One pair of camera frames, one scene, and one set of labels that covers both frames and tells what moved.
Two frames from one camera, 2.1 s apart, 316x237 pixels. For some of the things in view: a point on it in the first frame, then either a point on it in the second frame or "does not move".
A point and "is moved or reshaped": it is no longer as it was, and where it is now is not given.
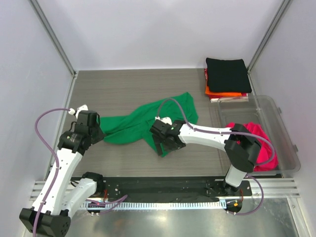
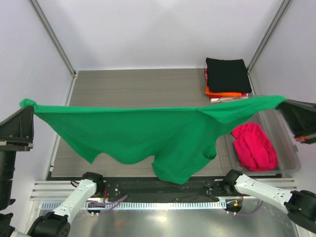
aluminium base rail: x=264 y=188 does not move
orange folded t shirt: x=208 y=92 does not move
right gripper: x=175 y=146 to x=300 y=116
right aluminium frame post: x=285 y=4 does not move
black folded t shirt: x=227 y=75 does not move
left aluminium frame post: x=51 y=33 does not move
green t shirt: x=121 y=127 is moved or reshaped
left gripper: x=100 y=135 to x=16 y=130
